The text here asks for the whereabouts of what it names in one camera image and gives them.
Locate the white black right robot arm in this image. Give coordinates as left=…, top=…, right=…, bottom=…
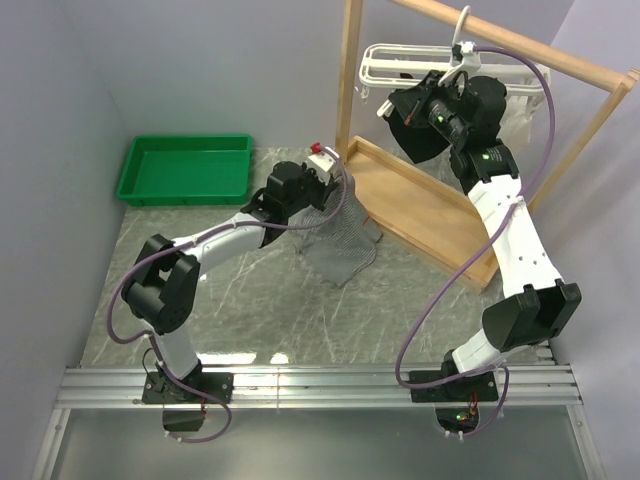
left=389, top=72, right=582, bottom=400

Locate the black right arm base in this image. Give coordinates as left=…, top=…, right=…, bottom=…
left=410, top=372, right=505, bottom=438

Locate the wooden clothes rack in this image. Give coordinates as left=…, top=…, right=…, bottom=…
left=334, top=0, right=640, bottom=295

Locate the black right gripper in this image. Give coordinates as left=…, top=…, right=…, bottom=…
left=388, top=71, right=468, bottom=146

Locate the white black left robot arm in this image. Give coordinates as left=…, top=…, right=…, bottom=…
left=120, top=153, right=348, bottom=402

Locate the green plastic tray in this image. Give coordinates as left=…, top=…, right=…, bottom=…
left=116, top=134, right=252, bottom=207

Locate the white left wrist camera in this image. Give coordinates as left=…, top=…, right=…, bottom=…
left=307, top=143, right=341, bottom=185

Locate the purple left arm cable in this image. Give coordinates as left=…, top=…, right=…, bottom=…
left=107, top=147, right=354, bottom=445

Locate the aluminium mounting rail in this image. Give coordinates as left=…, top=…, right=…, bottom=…
left=54, top=364, right=582, bottom=411

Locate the black hanging underwear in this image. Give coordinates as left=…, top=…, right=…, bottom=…
left=385, top=98, right=450, bottom=164

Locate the striped grey boxer underwear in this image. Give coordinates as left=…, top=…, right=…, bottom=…
left=289, top=175, right=382, bottom=287

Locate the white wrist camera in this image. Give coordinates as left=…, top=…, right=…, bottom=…
left=307, top=143, right=341, bottom=185
left=438, top=41, right=481, bottom=86

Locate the white clip hanger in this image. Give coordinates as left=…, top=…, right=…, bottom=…
left=355, top=6, right=545, bottom=116

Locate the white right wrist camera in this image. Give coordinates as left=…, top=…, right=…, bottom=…
left=438, top=41, right=481, bottom=86

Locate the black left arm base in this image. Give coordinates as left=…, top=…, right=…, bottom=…
left=141, top=372, right=234, bottom=434

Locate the white hanging garment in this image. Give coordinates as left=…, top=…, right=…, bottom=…
left=498, top=96, right=544, bottom=155

